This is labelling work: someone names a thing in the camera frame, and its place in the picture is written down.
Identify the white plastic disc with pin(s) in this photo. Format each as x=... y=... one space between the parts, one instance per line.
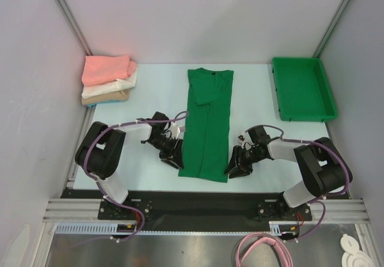
x=349 y=244

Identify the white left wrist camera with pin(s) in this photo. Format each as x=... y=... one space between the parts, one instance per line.
x=176 y=130

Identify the right aluminium frame post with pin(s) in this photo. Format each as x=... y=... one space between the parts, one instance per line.
x=335 y=21

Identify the white folded t shirt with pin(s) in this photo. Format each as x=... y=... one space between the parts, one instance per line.
x=115 y=86

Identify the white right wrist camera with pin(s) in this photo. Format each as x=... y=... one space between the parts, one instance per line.
x=242 y=139

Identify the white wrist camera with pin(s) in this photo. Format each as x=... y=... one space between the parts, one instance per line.
x=176 y=130
x=242 y=139

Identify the green plastic tray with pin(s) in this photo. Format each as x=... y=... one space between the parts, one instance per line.
x=303 y=90

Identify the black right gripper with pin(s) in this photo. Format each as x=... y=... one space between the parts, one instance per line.
x=239 y=159

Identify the aluminium extrusion rail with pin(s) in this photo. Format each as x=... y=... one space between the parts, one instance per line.
x=338 y=211

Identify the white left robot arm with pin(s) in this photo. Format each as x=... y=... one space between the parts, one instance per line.
x=100 y=151

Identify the green t shirt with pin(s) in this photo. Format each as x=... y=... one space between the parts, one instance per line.
x=205 y=148

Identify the tan folded t shirt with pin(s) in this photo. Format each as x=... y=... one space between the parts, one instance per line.
x=113 y=96

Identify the white plastic ring part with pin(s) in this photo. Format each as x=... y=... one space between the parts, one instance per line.
x=359 y=259

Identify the aluminium frame post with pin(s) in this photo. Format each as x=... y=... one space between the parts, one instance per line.
x=74 y=26
x=335 y=21

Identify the white slotted cable duct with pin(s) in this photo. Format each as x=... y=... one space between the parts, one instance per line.
x=127 y=229

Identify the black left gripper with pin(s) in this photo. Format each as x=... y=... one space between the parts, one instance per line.
x=173 y=156

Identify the pink folded t shirt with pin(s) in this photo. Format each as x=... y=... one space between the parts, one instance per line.
x=105 y=69

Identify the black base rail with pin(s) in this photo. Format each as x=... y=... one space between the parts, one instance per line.
x=196 y=211

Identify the left aluminium frame post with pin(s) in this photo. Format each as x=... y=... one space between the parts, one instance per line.
x=74 y=26

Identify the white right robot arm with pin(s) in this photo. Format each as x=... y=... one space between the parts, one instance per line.
x=323 y=170

